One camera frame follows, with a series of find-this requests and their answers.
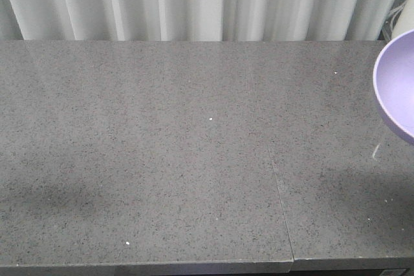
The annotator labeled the white power cable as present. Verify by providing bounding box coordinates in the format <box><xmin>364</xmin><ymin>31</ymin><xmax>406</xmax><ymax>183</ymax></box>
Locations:
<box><xmin>381</xmin><ymin>0</ymin><xmax>409</xmax><ymax>41</ymax></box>

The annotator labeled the white pleated curtain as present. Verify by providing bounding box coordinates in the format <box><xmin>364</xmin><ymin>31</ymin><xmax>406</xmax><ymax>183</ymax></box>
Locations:
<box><xmin>1</xmin><ymin>0</ymin><xmax>405</xmax><ymax>41</ymax></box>

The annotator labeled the purple plastic bowl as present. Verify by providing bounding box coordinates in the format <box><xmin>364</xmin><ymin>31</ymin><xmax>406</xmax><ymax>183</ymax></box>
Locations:
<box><xmin>373</xmin><ymin>30</ymin><xmax>413</xmax><ymax>145</ymax></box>

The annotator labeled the white soy milk maker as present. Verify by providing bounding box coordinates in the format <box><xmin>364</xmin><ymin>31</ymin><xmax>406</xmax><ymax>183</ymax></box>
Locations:
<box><xmin>390</xmin><ymin>0</ymin><xmax>413</xmax><ymax>39</ymax></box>

